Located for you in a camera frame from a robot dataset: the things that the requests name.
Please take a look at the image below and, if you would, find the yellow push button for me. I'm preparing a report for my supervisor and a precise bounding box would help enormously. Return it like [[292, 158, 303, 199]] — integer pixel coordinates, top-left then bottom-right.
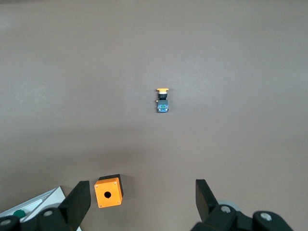
[[154, 88, 170, 114]]

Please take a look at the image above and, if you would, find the white drawer cabinet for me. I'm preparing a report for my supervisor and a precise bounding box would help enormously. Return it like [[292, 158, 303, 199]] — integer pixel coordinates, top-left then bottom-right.
[[0, 185, 66, 223]]

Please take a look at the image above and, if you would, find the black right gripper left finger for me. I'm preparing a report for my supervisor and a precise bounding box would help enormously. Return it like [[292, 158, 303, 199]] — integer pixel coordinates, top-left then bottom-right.
[[0, 180, 91, 231]]

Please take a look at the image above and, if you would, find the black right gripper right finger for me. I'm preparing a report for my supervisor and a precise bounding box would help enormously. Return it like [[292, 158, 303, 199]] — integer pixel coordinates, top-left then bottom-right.
[[191, 179, 295, 231]]

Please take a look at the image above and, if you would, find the orange box with round hole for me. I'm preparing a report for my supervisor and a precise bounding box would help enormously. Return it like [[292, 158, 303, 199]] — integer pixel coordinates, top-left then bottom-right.
[[93, 173, 125, 208]]

